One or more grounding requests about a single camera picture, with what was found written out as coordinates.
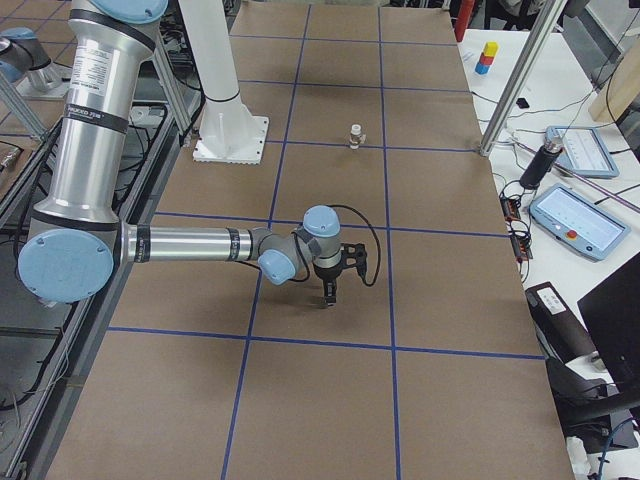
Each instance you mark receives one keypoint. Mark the red toy block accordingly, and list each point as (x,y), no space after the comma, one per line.
(486,59)

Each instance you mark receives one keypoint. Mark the yellow toy block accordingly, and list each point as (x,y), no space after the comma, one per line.
(490,49)

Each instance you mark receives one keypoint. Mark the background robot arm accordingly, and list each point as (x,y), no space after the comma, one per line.
(29,68)

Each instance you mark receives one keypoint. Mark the blue teach pendant near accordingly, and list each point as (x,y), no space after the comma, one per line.
(578,223)

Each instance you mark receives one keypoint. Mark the small black box device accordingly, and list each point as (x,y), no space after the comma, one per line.
(522,103)

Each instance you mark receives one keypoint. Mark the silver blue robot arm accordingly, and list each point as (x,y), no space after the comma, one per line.
(76,240)

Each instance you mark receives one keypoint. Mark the orange circuit board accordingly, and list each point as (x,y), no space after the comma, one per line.
(518,229)

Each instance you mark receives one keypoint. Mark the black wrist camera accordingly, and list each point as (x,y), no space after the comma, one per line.
(354,256)

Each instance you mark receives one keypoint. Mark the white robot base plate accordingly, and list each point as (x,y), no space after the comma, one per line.
(229,140)

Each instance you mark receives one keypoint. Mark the white PPR valve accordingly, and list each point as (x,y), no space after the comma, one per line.
(357,136)

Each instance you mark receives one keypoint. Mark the black monitor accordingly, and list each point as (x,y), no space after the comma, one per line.
(611,315)

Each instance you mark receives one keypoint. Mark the aluminium frame post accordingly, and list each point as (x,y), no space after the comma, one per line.
(537,37)

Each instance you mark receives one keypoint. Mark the blue teach pendant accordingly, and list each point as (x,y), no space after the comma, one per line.
(578,223)
(584,151)

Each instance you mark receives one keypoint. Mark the blue toy block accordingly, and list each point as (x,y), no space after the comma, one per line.
(481,69)

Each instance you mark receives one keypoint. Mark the black water bottle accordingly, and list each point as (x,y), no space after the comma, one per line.
(541,163)

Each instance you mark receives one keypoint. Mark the blue teach pendant far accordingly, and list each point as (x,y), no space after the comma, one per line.
(584,151)

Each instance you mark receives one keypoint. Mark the red cylinder tube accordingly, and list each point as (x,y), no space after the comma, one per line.
(463,18)

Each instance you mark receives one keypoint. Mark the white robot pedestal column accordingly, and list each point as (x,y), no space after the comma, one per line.
(208,35)

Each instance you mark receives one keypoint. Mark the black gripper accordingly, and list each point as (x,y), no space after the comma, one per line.
(326,274)

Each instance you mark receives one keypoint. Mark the brown paper table mat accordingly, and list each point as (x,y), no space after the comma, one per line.
(390,339)

